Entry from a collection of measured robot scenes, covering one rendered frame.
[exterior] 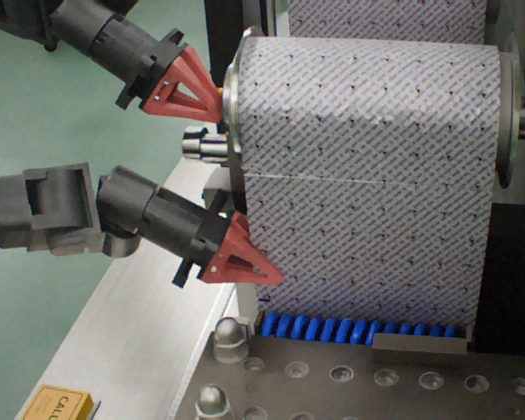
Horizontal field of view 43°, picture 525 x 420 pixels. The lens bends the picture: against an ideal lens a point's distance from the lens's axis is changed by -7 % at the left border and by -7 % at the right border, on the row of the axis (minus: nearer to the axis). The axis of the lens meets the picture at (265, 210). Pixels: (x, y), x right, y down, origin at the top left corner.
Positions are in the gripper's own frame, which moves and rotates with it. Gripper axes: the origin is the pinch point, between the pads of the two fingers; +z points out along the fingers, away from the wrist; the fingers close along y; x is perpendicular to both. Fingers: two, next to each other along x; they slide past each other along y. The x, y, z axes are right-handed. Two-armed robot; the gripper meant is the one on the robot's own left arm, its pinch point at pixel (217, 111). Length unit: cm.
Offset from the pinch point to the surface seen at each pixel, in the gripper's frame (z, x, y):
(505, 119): 20.8, 19.8, 6.8
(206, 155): 1.8, -5.8, -1.0
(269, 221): 10.2, -2.8, 7.3
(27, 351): -9, -158, -80
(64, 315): -5, -155, -100
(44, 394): 1.3, -37.6, 14.5
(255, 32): -1.5, 9.5, -0.5
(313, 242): 14.9, -1.9, 7.2
